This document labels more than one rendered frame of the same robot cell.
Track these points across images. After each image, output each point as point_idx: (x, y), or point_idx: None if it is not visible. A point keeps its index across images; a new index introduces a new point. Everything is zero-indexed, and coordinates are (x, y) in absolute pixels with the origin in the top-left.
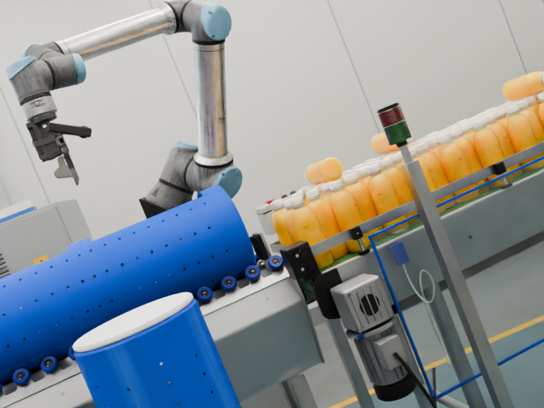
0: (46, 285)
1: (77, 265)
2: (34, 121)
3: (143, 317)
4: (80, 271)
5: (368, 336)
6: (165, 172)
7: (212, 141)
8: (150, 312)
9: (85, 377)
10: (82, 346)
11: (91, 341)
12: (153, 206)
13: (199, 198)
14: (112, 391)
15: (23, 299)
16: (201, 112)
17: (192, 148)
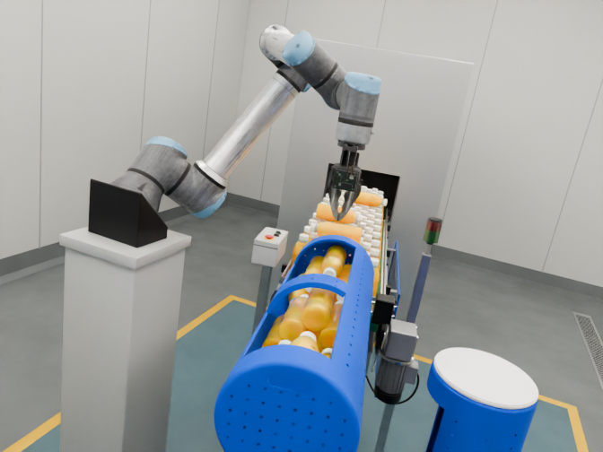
0: (364, 334)
1: (363, 311)
2: (360, 148)
3: (504, 374)
4: (366, 317)
5: (411, 363)
6: (154, 168)
7: (235, 164)
8: (495, 369)
9: (505, 429)
10: (523, 404)
11: (514, 398)
12: (148, 205)
13: (358, 250)
14: (523, 436)
15: (364, 351)
16: (248, 138)
17: (185, 154)
